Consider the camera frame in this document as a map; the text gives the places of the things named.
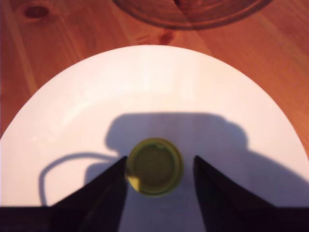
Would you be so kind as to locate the clear plastic dome cover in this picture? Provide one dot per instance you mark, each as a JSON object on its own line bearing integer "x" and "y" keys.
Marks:
{"x": 154, "y": 14}

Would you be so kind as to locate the white ceramic plate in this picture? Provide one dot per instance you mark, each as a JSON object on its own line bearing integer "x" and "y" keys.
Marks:
{"x": 154, "y": 84}

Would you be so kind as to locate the green coffee capsule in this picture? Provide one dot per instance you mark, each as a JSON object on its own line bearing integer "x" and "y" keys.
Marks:
{"x": 154, "y": 166}

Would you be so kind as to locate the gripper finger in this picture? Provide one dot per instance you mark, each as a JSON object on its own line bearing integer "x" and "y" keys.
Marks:
{"x": 96, "y": 205}
{"x": 224, "y": 207}

